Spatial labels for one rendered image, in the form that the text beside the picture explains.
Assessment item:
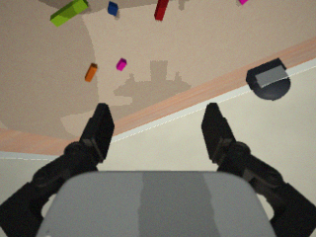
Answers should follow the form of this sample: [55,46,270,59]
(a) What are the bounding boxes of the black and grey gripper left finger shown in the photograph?
[0,103,115,237]

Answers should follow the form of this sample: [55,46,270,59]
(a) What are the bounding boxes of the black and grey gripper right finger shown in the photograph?
[201,103,316,237]

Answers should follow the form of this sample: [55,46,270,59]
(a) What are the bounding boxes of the small blue block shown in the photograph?
[108,1,118,16]

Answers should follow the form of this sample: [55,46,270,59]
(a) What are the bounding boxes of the red rod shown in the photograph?
[154,0,169,21]

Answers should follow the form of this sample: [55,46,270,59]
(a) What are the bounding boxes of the orange rectangular bar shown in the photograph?
[85,63,97,82]

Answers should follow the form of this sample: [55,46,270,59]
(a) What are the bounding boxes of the lime green rod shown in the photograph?
[50,0,88,27]

